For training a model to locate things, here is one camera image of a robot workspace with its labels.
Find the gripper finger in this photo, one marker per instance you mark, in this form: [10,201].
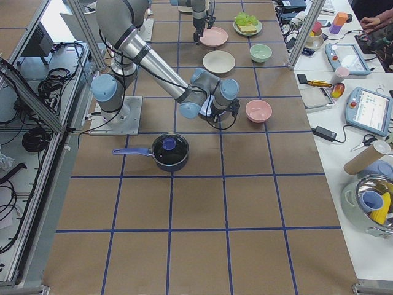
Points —
[196,38]

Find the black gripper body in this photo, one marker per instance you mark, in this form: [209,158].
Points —
[198,22]
[220,113]

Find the pink plate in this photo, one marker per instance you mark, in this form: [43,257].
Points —
[214,37]

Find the blue plate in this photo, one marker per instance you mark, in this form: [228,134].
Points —
[205,109]

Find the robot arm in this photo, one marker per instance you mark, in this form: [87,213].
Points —
[197,6]
[119,22]

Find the white toaster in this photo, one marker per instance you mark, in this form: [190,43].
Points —
[185,9]

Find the pink bowl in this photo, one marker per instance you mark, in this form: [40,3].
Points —
[258,111]

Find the cream white plate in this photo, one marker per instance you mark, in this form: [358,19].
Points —
[219,62]

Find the green lettuce leaf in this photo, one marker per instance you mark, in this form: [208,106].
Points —
[244,19]

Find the green plate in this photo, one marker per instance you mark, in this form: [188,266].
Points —
[258,29]

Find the bread slice on plate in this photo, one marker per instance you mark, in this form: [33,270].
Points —
[247,29]

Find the green bowl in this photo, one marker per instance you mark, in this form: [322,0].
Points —
[260,53]

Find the black smartphone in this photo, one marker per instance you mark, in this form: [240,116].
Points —
[302,78]

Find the blue saucepan with lid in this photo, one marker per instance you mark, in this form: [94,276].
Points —
[170,151]

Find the black power adapter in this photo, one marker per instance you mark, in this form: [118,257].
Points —
[324,133]

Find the teach pendant far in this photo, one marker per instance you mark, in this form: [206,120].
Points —
[347,56]

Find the teach pendant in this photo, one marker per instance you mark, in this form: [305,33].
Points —
[369,110]
[347,56]

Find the teach pendant near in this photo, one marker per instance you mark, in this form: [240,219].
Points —
[369,110]

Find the scissors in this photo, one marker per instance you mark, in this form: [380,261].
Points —
[367,140]

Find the cardboard tube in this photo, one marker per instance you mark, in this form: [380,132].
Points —
[374,152]

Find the steel mixing bowl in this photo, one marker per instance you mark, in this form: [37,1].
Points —
[367,204]

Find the aluminium frame post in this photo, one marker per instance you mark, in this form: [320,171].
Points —
[310,19]

